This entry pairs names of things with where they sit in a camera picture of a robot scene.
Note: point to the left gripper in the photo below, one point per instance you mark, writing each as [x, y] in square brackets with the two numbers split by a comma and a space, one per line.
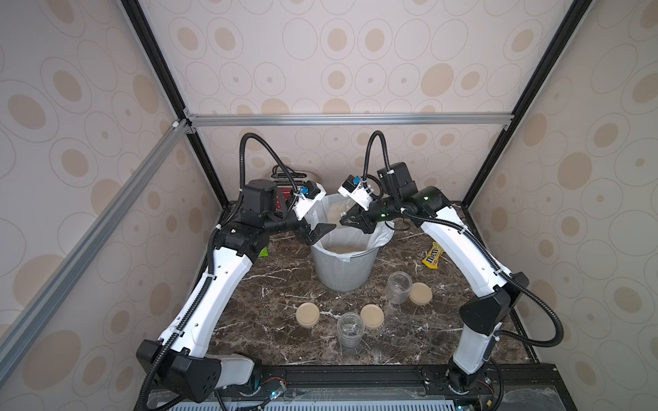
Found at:
[313, 235]

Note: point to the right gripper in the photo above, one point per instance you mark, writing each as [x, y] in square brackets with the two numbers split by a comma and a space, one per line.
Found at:
[363, 220]

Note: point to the glass rice jar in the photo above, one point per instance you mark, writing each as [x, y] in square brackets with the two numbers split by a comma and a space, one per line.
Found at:
[350, 329]
[333, 208]
[399, 285]

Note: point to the beige jar lid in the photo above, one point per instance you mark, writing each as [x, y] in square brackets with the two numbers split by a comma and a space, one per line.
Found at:
[307, 315]
[372, 316]
[421, 294]

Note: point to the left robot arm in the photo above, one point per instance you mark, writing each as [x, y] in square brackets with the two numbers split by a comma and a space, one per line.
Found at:
[177, 361]

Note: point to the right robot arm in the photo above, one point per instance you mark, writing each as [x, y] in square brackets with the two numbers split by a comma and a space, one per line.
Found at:
[497, 290]

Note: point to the white plastic bin liner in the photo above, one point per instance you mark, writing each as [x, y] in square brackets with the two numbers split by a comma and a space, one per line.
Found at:
[348, 236]

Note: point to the red polka dot toaster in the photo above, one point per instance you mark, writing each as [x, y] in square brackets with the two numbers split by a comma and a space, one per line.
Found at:
[287, 198]

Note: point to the yellow snack packet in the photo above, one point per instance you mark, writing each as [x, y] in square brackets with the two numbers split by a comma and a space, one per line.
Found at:
[432, 258]

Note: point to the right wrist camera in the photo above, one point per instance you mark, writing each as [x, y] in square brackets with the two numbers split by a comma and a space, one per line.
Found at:
[361, 193]

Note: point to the horizontal aluminium rail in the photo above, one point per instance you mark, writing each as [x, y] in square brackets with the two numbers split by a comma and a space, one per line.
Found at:
[351, 119]

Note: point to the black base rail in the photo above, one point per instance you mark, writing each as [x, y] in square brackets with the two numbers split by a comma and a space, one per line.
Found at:
[420, 387]

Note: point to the left side aluminium rail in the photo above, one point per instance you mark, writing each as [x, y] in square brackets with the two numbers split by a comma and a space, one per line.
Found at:
[51, 296]

